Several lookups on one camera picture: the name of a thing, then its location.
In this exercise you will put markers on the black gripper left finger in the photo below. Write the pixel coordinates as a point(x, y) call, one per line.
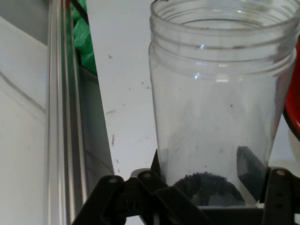
point(150, 194)

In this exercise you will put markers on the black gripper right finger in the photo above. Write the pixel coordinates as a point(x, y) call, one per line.
point(279, 194)

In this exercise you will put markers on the clear plastic jar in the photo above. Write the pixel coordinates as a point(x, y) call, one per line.
point(211, 105)

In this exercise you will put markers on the red bowl with black seeds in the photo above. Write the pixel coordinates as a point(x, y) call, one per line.
point(294, 93)

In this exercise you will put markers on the green foam building block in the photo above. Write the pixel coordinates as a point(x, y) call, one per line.
point(82, 35)

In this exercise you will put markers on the aluminium rail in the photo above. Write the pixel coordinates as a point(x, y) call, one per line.
point(68, 117)

